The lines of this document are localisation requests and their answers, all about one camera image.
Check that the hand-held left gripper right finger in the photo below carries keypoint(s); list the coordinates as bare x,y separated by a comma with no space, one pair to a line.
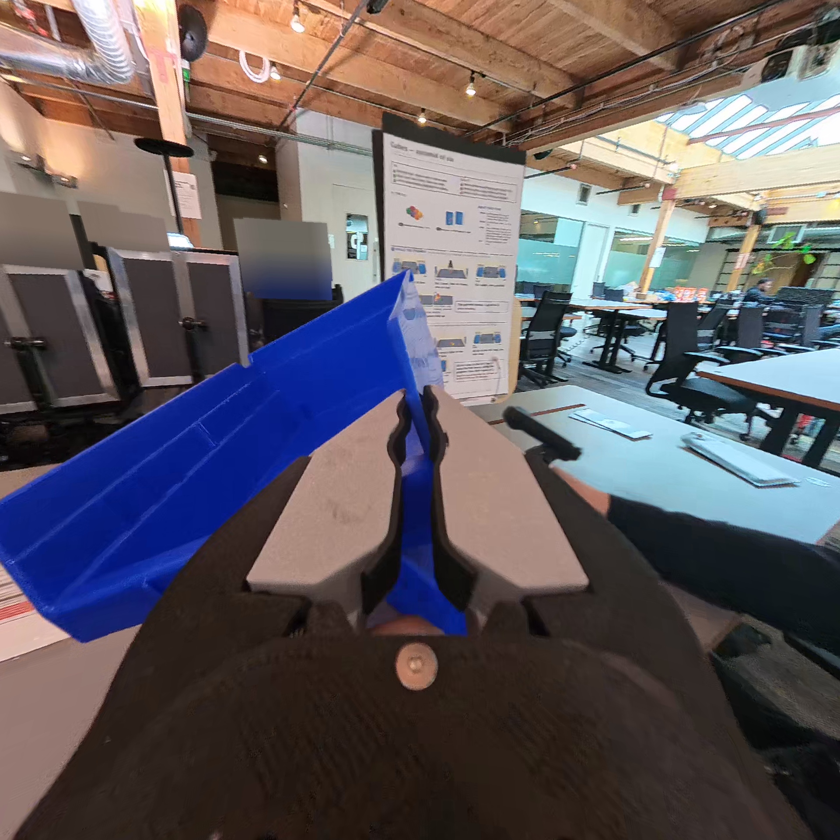
505,512

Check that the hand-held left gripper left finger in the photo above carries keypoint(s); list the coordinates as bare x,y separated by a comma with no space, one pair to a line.
328,505

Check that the blue plastic bin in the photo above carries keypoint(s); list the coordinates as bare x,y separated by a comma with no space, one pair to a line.
164,472

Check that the person's right forearm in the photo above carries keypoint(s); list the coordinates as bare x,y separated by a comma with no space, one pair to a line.
722,558

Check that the white flat pad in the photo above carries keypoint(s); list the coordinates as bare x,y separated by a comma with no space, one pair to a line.
610,423

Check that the wooden display board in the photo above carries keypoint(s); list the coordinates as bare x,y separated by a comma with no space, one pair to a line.
515,348

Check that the black office chair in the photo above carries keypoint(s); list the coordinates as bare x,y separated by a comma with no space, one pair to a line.
544,334
695,374

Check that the wood-edged office table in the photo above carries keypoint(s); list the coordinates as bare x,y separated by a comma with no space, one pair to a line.
774,377
610,308

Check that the white keyboard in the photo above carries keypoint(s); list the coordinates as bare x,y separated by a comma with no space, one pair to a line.
738,459

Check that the white instruction poster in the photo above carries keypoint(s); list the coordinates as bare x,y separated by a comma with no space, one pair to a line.
453,216

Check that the grey metal-framed cabinet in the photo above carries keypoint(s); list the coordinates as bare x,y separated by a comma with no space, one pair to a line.
52,334
177,315

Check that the green hanging plant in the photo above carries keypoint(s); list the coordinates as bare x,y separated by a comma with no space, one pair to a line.
787,253

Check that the red label paper sheet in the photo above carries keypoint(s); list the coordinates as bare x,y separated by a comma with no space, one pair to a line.
19,610

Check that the white notice paper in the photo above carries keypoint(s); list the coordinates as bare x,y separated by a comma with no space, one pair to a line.
187,197

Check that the black floor lamp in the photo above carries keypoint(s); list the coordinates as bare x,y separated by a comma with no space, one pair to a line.
164,148

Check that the wooden support column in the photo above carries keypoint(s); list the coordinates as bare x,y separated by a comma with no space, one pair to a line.
164,79

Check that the ceiling projector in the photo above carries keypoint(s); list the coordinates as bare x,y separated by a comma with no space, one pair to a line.
800,56

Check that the black round speaker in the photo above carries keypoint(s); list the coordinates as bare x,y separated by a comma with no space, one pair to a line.
193,33

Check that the silver ventilation duct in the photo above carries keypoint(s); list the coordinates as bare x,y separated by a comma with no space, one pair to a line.
79,59

